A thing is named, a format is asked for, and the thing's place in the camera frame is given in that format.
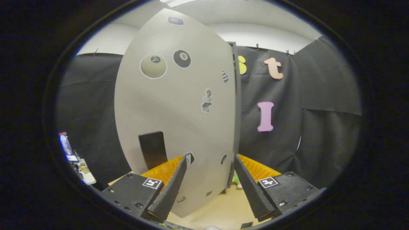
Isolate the black backdrop cloth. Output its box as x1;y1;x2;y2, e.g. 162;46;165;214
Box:
57;35;362;192

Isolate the pink and green plush toy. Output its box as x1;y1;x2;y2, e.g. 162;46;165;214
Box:
233;170;243;189

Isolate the black door handle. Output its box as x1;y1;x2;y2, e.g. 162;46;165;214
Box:
138;131;168;171

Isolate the grey shoe cabinet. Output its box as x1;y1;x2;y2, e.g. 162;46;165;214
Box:
225;42;242;194

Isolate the long ceiling light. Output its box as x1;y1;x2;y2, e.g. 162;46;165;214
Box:
160;0;205;7

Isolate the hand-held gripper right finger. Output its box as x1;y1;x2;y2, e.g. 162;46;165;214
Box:
233;154;327;223

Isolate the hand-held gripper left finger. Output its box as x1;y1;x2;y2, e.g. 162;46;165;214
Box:
101;155;188;223

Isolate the white and blue clutter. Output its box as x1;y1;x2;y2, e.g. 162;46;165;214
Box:
58;132;97;186

